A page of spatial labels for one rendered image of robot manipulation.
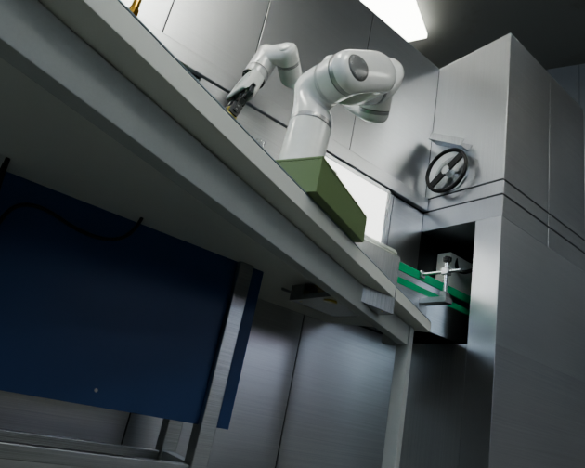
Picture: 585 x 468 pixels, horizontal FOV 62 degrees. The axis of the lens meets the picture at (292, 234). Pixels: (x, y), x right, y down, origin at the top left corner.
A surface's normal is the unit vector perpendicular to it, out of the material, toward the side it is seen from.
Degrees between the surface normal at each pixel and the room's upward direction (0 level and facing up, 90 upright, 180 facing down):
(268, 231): 90
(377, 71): 92
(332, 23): 90
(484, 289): 90
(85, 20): 180
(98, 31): 180
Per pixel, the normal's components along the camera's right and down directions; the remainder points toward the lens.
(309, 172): -0.46, -0.39
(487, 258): -0.77, -0.36
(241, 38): 0.60, -0.17
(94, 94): 0.86, 0.00
